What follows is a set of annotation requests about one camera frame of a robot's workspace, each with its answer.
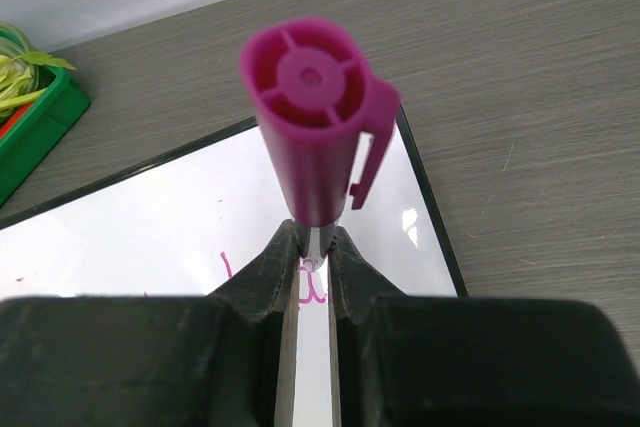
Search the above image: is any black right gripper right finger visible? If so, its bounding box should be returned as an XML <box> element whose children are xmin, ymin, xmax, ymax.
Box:
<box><xmin>328</xmin><ymin>229</ymin><xmax>639</xmax><ymax>426</ymax></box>

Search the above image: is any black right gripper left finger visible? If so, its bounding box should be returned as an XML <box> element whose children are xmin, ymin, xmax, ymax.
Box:
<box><xmin>1</xmin><ymin>220</ymin><xmax>299</xmax><ymax>426</ymax></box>

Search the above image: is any white whiteboard with black frame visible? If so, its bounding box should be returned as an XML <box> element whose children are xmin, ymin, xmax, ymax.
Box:
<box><xmin>1</xmin><ymin>116</ymin><xmax>464</xmax><ymax>426</ymax></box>

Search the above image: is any white marker with pink cap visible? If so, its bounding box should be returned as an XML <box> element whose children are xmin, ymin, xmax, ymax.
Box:
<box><xmin>238</xmin><ymin>17</ymin><xmax>401</xmax><ymax>272</ymax></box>

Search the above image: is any green plastic tray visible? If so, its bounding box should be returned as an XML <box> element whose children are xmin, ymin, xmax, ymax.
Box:
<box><xmin>0</xmin><ymin>26</ymin><xmax>92</xmax><ymax>208</ymax></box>

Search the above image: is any red chili pepper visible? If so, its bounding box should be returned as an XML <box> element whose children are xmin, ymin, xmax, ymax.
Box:
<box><xmin>0</xmin><ymin>102</ymin><xmax>33</xmax><ymax>140</ymax></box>

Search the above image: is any white and green leek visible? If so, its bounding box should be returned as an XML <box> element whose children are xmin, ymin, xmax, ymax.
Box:
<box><xmin>1</xmin><ymin>22</ymin><xmax>75</xmax><ymax>121</ymax></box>

